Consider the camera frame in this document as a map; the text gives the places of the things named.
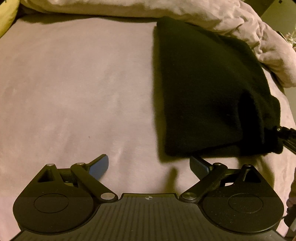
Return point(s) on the yellow emoji face plush pillow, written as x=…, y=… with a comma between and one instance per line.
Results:
x=8, y=14

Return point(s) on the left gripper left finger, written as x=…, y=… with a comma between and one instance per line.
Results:
x=89, y=174

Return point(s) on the lilac crumpled duvet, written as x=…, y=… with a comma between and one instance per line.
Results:
x=231, y=18

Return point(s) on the black knit sweater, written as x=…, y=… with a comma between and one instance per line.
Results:
x=217, y=101

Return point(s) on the lilac bed sheet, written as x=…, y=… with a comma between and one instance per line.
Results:
x=75, y=87

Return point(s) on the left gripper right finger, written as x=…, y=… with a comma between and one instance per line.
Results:
x=209, y=175

